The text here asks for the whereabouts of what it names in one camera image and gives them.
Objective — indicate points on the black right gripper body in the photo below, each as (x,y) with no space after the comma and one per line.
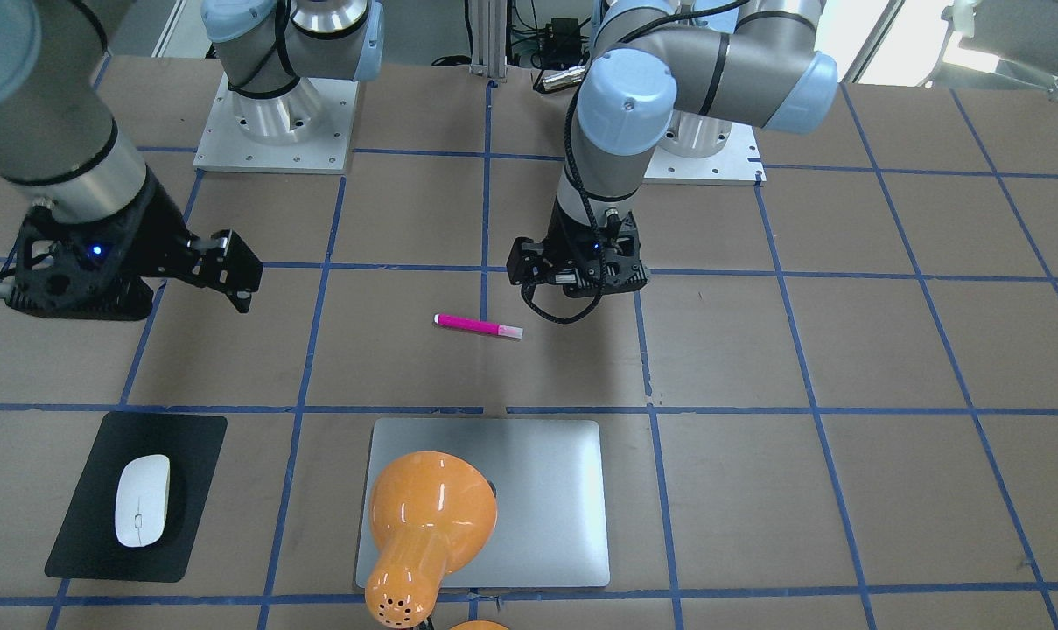
(163,234)

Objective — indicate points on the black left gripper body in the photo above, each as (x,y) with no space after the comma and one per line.
(521,261)

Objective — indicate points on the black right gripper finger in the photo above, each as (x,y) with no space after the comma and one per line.
(224,262)

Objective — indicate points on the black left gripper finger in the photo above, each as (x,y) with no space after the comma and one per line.
(526,263)

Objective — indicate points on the pink marker pen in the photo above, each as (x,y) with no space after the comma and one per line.
(484,327)

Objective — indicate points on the white computer mouse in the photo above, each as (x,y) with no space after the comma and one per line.
(142,499)

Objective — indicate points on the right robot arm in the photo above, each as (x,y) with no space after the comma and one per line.
(74,113)

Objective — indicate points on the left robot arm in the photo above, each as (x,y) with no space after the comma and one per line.
(751,62)

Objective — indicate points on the black mousepad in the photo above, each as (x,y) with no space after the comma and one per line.
(86,546)

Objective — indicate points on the silver apple laptop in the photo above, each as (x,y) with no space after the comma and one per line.
(551,527)

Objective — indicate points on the orange desk lamp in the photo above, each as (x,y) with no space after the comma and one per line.
(432,513)

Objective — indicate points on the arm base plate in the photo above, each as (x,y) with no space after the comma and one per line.
(697,150)
(305,131)

